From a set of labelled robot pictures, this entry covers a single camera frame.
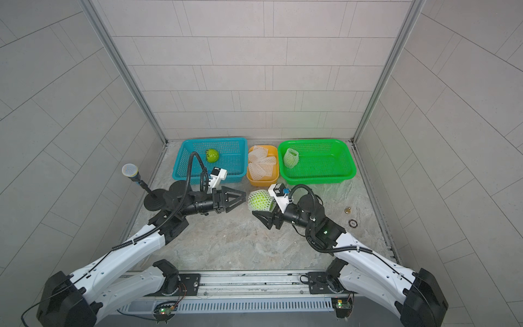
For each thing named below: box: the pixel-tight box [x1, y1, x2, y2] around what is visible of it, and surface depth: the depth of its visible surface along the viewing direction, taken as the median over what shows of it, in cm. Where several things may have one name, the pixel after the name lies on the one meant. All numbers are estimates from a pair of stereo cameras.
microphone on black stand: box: [121, 162, 167, 212], surface depth 90 cm
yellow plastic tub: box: [246, 144, 280, 187], surface depth 101 cm
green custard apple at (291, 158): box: [283, 148, 299, 169], surface depth 104 cm
